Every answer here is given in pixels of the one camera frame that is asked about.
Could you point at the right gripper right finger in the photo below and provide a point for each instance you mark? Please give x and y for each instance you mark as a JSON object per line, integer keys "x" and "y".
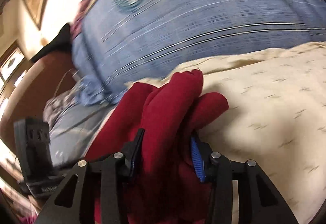
{"x": 245, "y": 183}

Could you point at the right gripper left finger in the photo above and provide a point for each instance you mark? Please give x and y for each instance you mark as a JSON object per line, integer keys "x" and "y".
{"x": 73, "y": 201}

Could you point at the dark red sweater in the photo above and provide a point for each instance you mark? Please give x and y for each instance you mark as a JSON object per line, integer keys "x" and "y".
{"x": 167, "y": 189}

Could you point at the grey plaid bedsheet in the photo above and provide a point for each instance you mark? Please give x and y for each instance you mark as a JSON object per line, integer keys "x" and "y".
{"x": 74, "y": 131}

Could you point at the grey crumpled cloth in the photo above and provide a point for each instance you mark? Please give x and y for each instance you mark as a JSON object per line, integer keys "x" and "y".
{"x": 56, "y": 106}

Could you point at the cream leaf-print pillow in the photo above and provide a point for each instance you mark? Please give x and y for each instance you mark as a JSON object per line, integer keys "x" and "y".
{"x": 276, "y": 117}

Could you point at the brown wooden headboard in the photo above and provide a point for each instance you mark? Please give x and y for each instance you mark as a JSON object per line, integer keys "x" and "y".
{"x": 48, "y": 77}

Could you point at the black cloth on headboard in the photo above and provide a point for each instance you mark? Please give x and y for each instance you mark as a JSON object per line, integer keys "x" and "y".
{"x": 61, "y": 43}

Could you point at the blue plaid pillow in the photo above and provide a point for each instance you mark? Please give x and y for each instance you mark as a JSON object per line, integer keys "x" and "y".
{"x": 124, "y": 41}

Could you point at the framed wall picture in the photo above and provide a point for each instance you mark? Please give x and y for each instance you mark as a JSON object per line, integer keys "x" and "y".
{"x": 10, "y": 60}

